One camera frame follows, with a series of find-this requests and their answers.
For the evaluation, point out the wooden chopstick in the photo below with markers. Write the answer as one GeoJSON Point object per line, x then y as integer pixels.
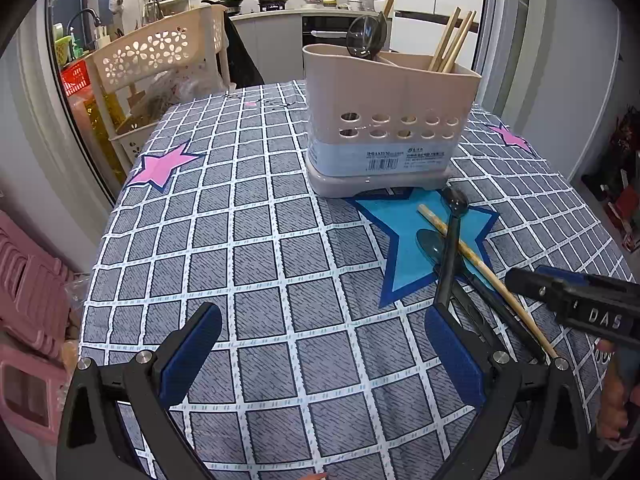
{"type": "Point", "coordinates": [390, 0]}
{"type": "Point", "coordinates": [445, 40]}
{"type": "Point", "coordinates": [500, 285]}
{"type": "Point", "coordinates": [457, 40]}
{"type": "Point", "coordinates": [465, 42]}

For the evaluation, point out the beige plastic utensil holder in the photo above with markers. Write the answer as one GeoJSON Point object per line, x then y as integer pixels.
{"type": "Point", "coordinates": [360, 90]}

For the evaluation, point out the red plastic crate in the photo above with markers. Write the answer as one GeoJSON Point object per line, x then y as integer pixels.
{"type": "Point", "coordinates": [77, 77]}

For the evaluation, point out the small white pot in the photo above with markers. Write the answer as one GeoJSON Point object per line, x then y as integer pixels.
{"type": "Point", "coordinates": [355, 4]}

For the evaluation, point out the person's right hand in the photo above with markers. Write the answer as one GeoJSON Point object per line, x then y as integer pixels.
{"type": "Point", "coordinates": [611, 405]}

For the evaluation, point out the green plastic basket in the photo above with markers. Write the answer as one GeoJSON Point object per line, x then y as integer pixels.
{"type": "Point", "coordinates": [62, 50]}

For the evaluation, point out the black kitchen faucet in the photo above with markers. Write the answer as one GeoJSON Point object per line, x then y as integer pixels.
{"type": "Point", "coordinates": [85, 17]}

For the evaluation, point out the black wok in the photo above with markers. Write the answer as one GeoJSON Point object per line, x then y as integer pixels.
{"type": "Point", "coordinates": [229, 3]}

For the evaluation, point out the pink plastic stool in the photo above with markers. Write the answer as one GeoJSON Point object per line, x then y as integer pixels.
{"type": "Point", "coordinates": [25, 390]}
{"type": "Point", "coordinates": [30, 285]}

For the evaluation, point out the black built-in oven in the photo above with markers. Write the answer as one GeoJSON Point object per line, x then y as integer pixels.
{"type": "Point", "coordinates": [325, 30]}

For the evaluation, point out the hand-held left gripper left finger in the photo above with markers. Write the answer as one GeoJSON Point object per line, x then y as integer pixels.
{"type": "Point", "coordinates": [192, 355]}

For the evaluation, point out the black hanging cloth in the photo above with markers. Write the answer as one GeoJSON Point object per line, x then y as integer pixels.
{"type": "Point", "coordinates": [242, 55]}

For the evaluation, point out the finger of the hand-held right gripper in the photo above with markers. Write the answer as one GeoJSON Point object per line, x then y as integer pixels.
{"type": "Point", "coordinates": [535, 285]}

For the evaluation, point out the beige flower-cutout basket cart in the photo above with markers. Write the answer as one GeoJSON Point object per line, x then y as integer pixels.
{"type": "Point", "coordinates": [150, 50]}

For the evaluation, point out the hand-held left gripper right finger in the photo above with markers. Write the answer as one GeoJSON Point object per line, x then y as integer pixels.
{"type": "Point", "coordinates": [452, 355]}

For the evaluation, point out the blue checked star tablecloth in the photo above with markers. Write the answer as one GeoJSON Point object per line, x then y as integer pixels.
{"type": "Point", "coordinates": [250, 240]}

